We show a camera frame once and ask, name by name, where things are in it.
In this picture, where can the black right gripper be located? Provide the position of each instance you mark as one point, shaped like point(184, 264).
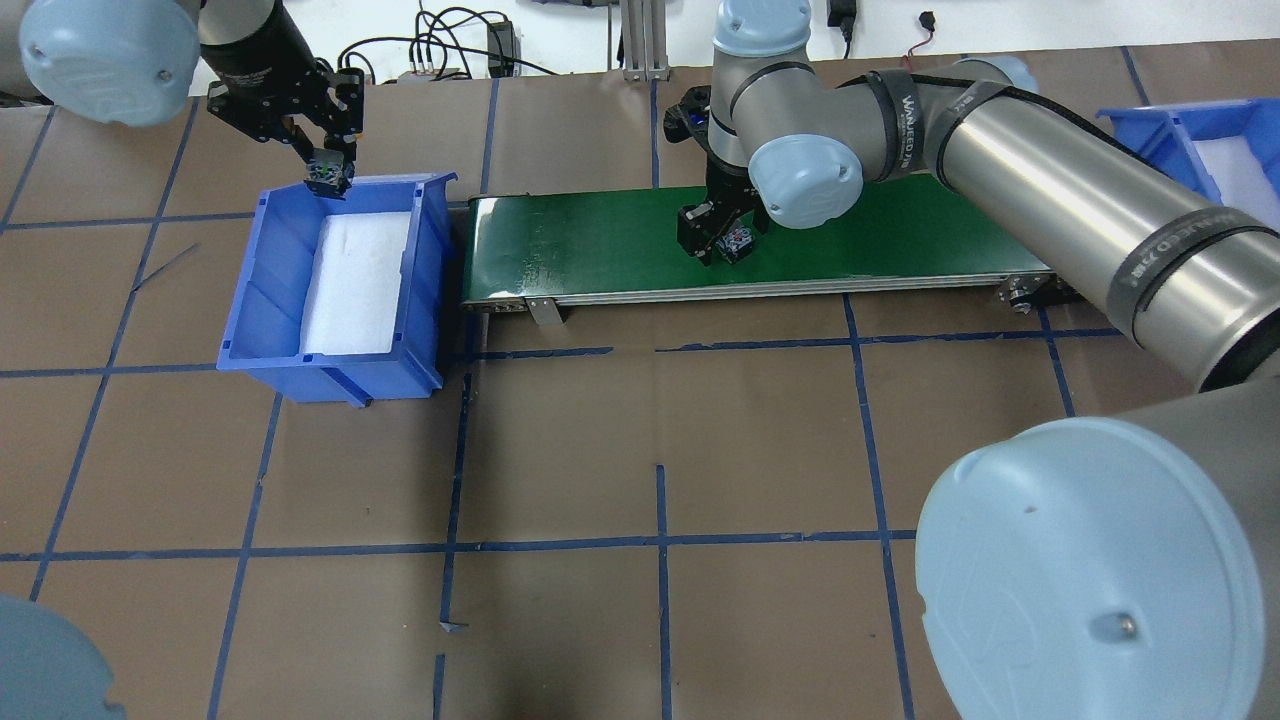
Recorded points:
point(722, 187)

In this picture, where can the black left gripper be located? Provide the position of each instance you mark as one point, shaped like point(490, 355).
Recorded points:
point(256, 52)

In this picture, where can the yellow push button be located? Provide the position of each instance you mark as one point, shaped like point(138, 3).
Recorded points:
point(329, 174)

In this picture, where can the red push button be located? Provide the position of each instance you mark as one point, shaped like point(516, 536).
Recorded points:
point(736, 245)

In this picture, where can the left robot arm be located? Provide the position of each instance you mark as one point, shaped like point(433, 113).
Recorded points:
point(128, 62)

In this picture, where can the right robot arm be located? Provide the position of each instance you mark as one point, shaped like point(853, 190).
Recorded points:
point(1096, 567)

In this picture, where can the white foam in left bin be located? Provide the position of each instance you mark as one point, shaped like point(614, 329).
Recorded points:
point(352, 301)

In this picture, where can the white foam in bin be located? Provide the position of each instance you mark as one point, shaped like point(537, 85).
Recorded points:
point(1240, 177)
point(352, 301)

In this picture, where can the green conveyor belt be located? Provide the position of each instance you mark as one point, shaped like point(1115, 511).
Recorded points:
point(620, 247)

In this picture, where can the blue bin on left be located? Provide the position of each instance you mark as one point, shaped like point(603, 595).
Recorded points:
point(262, 338)

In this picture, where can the blue bin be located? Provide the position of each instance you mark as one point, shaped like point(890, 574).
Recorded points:
point(262, 338)
point(1164, 135)

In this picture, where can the black power adapter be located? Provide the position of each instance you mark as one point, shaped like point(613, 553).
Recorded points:
point(502, 49)

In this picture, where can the blue bin on right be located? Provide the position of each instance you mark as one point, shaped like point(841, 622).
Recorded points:
point(1164, 135)

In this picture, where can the white foam in right bin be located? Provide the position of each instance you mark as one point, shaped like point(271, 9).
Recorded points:
point(1240, 177)

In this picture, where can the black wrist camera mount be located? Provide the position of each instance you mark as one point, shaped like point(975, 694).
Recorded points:
point(689, 118)

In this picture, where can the aluminium frame post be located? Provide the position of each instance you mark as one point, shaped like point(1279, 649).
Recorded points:
point(644, 40)

